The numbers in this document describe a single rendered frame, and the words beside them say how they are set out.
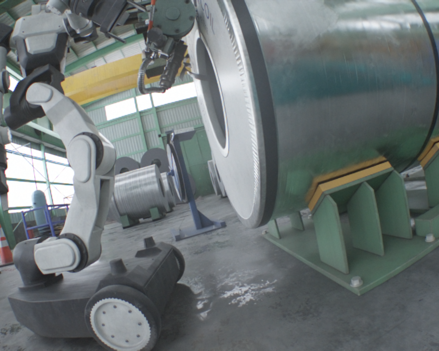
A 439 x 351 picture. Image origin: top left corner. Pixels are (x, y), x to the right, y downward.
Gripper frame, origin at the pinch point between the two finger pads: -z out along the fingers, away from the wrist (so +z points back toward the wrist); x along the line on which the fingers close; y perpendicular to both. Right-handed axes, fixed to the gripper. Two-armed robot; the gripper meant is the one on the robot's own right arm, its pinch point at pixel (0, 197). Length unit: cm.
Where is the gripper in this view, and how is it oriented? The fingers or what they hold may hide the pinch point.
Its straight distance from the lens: 95.1
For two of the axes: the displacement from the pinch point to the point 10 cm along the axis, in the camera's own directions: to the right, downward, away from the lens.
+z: -4.0, -8.9, 2.1
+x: 4.3, -3.9, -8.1
